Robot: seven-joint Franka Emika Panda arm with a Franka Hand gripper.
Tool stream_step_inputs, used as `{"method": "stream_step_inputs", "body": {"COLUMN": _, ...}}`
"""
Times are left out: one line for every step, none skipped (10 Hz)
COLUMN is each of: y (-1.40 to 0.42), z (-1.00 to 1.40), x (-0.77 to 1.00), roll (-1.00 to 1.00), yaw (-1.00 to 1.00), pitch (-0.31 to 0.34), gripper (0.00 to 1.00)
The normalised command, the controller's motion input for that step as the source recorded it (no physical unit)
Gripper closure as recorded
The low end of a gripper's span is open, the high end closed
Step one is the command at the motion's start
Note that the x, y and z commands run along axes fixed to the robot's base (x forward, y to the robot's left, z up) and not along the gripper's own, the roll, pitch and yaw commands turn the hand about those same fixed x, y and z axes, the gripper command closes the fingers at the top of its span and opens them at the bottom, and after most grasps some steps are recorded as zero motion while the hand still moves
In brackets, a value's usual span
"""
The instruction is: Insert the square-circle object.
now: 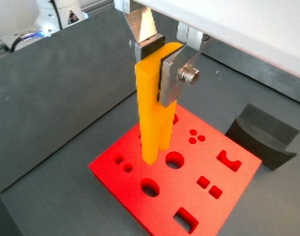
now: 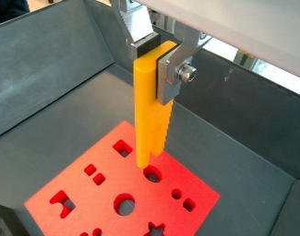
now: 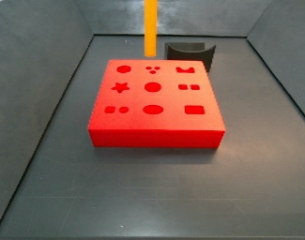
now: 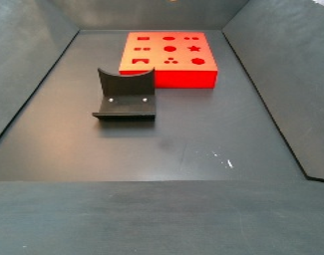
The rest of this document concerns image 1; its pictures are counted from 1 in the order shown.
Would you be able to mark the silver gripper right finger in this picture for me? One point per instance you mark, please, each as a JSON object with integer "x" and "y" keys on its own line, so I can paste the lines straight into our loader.
{"x": 178, "y": 69}

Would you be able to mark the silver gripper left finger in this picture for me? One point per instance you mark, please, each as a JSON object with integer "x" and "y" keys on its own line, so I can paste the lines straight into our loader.
{"x": 147, "y": 39}

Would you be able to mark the black curved holder block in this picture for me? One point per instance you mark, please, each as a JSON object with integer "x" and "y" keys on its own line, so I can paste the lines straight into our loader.
{"x": 264, "y": 136}

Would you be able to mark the yellow two-pronged peg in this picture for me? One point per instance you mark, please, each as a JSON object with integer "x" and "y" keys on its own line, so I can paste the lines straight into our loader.
{"x": 155, "y": 117}

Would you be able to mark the red block with shaped holes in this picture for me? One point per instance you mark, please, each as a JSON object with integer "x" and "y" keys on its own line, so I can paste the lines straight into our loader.
{"x": 183, "y": 194}

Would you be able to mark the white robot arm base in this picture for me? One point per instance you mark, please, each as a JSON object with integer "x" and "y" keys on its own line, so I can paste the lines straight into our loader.
{"x": 56, "y": 15}

